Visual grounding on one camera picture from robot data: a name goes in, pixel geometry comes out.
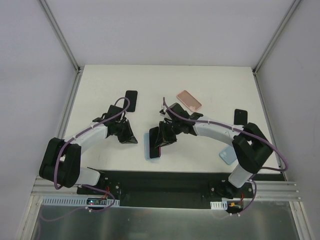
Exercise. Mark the right aluminium frame post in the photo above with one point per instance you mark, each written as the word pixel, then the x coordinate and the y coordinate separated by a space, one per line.
pixel 277 34

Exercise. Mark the aluminium frame post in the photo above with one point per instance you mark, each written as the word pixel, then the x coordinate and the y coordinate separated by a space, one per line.
pixel 59 35
pixel 277 34

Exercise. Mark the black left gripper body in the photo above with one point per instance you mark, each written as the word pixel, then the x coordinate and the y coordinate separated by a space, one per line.
pixel 124 131

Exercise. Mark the left aluminium frame post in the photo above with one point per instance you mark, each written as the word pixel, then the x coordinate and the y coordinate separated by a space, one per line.
pixel 59 35

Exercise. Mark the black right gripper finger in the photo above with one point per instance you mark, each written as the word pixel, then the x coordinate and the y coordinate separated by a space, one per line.
pixel 162 127
pixel 167 138

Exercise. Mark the aluminium front rail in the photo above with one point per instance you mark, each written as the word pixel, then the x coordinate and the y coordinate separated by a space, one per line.
pixel 285 191

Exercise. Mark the left white cable duct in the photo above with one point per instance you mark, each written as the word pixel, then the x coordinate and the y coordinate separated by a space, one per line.
pixel 68 201

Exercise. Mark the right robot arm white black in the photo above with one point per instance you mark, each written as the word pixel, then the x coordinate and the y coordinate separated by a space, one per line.
pixel 250 145

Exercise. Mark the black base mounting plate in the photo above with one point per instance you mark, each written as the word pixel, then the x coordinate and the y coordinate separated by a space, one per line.
pixel 181 190

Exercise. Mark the right white cable duct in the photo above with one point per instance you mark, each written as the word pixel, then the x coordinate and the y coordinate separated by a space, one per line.
pixel 226 204

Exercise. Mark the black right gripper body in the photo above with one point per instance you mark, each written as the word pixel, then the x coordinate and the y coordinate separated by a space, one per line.
pixel 163 133

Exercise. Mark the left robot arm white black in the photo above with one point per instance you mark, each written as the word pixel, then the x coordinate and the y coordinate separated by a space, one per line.
pixel 61 163

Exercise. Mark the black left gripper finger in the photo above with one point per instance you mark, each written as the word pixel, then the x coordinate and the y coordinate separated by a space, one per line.
pixel 133 139
pixel 123 135

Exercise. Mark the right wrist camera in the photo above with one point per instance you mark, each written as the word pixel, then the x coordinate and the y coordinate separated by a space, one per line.
pixel 162 111

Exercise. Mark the white cable duct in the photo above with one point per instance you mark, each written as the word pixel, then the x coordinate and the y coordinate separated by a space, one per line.
pixel 226 204
pixel 68 201

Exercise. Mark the pink phone case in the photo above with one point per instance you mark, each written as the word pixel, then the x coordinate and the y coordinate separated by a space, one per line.
pixel 189 101

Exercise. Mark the black phone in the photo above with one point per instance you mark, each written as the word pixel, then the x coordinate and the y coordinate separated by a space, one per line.
pixel 240 117
pixel 132 96

